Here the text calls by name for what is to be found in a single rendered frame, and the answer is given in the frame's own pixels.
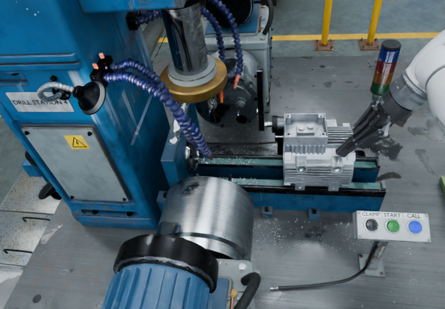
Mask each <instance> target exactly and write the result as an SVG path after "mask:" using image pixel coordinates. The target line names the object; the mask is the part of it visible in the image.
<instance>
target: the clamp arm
mask: <svg viewBox="0 0 445 309"><path fill-rule="evenodd" d="M254 77H256V81H257V96H258V108H257V109H256V115H258V124H259V131H264V130H265V128H267V127H265V126H267V125H265V124H267V121H265V114H264V67H263V66H257V67H256V71H255V73H254Z"/></svg>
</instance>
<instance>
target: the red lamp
mask: <svg viewBox="0 0 445 309"><path fill-rule="evenodd" d="M396 64H397V61H396V62H392V63H386V62H383V61H381V60H380V59H379V58H378V59H377V64H376V67H375V69H376V70H377V71H378V72H379V73H382V74H390V73H393V72H394V71H395V66H396Z"/></svg>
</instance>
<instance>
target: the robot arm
mask: <svg viewBox="0 0 445 309"><path fill-rule="evenodd" d="M427 103H428V104H429V107H430V111H431V113H432V115H433V117H434V119H435V121H436V123H437V125H438V127H439V128H440V129H441V131H442V133H443V134H444V135H445V30H443V31H442V32H441V33H439V34H438V35H437V36H435V37H434V38H433V39H432V40H431V41H430V42H429V43H428V44H427V45H426V46H425V47H424V48H423V49H422V50H421V51H420V52H419V53H418V54H417V55H416V56H415V57H414V59H413V61H412V62H411V64H410V65H409V67H408V68H407V69H405V70H404V71H403V72H402V74H401V75H400V76H399V77H398V78H396V79H395V80H394V81H393V82H392V83H391V84H390V86H389V90H388V91H387V92H386V93H385V94H384V95H383V96H381V97H380V99H379V102H377V101H375V100H373V101H372V102H371V103H370V105H369V107H368V109H367V110H366V111H365V112H364V114H363V115H362V116H361V117H360V118H359V120H358V121H357V123H355V125H354V126H353V127H352V130H353V133H352V135H351V136H350V137H349V138H348V139H347V140H346V141H345V142H344V143H343V144H342V145H341V146H339V147H338V148H337V149H336V150H335V151H336V155H339V156H341V157H346V156H347V155H348V154H349V153H350V152H352V151H353V150H355V149H356V148H361V149H363V150H364V149H366V148H367V147H369V146H371V145H373V144H374V143H376V142H378V141H380V140H382V139H385V138H389V137H390V134H389V133H388V130H389V128H390V127H391V126H392V125H393V123H394V122H395V121H396V120H402V119H404V118H405V117H406V116H407V115H408V114H410V113H411V112H413V111H414V110H419V109H421V108H422V107H423V106H425V104H427ZM358 126H359V127H358Z"/></svg>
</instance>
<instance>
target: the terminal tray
mask: <svg viewBox="0 0 445 309"><path fill-rule="evenodd" d="M291 124H292V125H291ZM305 124H306V125H305ZM315 124H316V125H315ZM315 128H316V129H315ZM317 129H318V130H317ZM294 130H295V131H294ZM315 130H316V131H315ZM306 135H307V136H306ZM327 142H328V132H327V127H326V117H325V113H289V114H284V152H292V154H293V153H295V154H297V153H299V154H302V153H304V154H306V153H308V154H310V153H312V154H313V155H314V154H315V153H317V155H319V153H321V154H323V153H326V146H327Z"/></svg>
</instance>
